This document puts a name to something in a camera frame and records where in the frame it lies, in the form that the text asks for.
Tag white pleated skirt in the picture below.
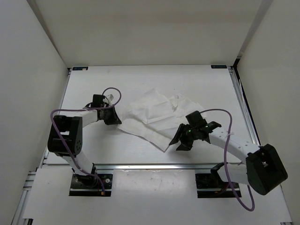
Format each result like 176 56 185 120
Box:
118 89 204 152

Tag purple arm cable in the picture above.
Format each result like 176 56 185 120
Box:
199 108 255 212
50 87 122 193

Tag aluminium right frame rail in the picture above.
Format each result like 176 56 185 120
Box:
228 55 261 145

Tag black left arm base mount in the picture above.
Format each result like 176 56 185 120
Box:
69 172 113 197

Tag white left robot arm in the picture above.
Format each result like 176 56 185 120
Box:
47 94 122 188

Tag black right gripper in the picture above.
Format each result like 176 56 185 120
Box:
169 123 198 151

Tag aluminium front table rail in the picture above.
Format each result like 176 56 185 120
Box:
44 162 249 172

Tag blue right corner label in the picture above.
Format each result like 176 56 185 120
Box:
211 65 227 69

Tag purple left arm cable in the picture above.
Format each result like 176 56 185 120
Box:
50 87 122 193

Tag blue left corner label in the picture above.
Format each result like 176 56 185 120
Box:
72 67 89 71

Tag aluminium left frame rail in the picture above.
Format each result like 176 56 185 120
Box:
11 150 48 225

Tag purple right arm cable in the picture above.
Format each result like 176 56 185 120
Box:
199 108 255 212

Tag aluminium frame rail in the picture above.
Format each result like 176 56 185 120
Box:
11 150 48 225
228 55 261 145

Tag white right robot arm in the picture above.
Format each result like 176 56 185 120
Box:
169 111 288 195

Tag blue corner label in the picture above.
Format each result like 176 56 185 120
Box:
72 67 89 71
211 65 227 69

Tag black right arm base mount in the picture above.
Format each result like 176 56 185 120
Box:
195 163 235 198

